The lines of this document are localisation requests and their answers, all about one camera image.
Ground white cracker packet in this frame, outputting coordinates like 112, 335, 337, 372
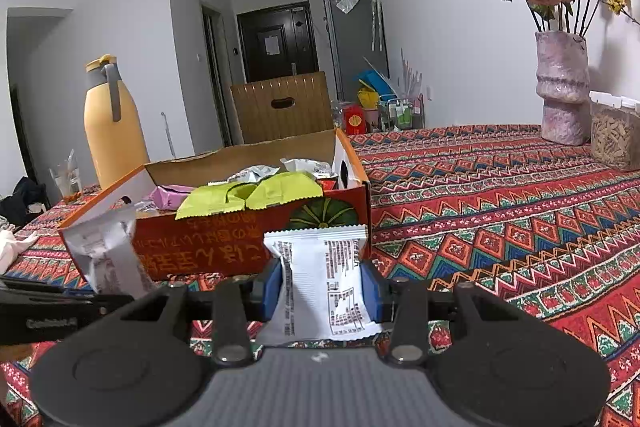
257, 224, 385, 349
65, 204, 157, 299

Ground pink snack packet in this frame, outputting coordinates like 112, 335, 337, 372
150, 184, 197, 210

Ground white cloth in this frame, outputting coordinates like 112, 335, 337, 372
0, 229, 39, 274

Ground green snack packet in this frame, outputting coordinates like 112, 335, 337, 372
245, 172, 324, 210
175, 183, 257, 221

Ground grey refrigerator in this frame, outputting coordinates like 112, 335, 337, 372
322, 0, 390, 102

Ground yellow thermos jug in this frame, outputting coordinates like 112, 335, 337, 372
83, 54, 151, 190

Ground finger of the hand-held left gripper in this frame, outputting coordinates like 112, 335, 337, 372
0, 277, 137, 309

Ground wire basket with bottles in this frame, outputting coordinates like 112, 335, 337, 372
380, 97, 426, 131

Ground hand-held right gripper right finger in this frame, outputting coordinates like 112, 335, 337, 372
362, 259, 521, 368

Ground pink decorative sticks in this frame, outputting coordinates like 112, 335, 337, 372
400, 49, 424, 98

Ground clear seed container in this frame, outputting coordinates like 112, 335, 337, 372
589, 91, 640, 171

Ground small red gift box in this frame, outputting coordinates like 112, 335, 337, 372
344, 104, 366, 132

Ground red pumpkin print cardboard box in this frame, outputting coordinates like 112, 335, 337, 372
57, 128, 372, 295

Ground pink ceramic vase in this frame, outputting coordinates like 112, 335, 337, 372
535, 31, 591, 146

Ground clear drinking glass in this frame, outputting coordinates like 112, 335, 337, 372
49, 149, 83, 204

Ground blue folder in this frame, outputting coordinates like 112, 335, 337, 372
357, 69, 396, 95

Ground black bag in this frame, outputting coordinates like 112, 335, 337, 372
0, 177, 49, 229

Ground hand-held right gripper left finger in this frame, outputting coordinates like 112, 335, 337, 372
125, 259, 283, 367

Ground dark entrance door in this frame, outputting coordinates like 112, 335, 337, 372
236, 2, 321, 82

